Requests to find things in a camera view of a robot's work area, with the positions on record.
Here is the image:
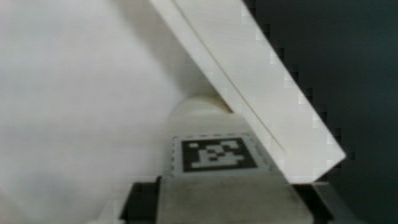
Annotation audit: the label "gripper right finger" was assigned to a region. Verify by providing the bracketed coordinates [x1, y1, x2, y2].
[293, 182, 359, 224]

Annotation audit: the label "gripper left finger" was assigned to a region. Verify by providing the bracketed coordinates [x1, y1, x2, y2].
[119, 178, 160, 224]

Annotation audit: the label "white leg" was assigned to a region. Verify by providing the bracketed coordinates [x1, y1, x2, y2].
[156, 96, 314, 224]

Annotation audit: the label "white square tabletop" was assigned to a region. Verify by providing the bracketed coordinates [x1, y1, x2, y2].
[0, 0, 345, 224]

